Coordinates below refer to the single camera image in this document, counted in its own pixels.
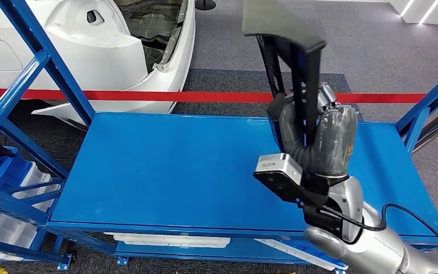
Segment blue plastic bin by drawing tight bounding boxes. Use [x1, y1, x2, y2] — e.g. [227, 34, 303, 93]
[0, 145, 35, 190]

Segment red barrier belt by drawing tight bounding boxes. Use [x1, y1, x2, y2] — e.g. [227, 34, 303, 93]
[0, 87, 438, 105]

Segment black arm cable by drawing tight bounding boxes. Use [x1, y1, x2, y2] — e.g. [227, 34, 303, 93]
[318, 203, 438, 263]

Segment black plastic bracket part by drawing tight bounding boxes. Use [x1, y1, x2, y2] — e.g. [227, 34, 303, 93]
[241, 0, 327, 152]

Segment blue steel shelf rack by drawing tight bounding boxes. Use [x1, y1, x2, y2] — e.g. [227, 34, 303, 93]
[0, 94, 78, 272]
[0, 0, 438, 274]

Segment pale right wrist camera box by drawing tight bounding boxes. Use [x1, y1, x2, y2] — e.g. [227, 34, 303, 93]
[253, 152, 331, 207]

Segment black round stand base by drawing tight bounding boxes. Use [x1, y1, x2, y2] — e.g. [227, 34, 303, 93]
[195, 0, 217, 11]

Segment white car body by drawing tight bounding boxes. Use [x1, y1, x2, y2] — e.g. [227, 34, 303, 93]
[0, 0, 197, 131]

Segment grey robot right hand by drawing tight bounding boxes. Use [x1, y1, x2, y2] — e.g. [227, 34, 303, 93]
[277, 82, 359, 179]

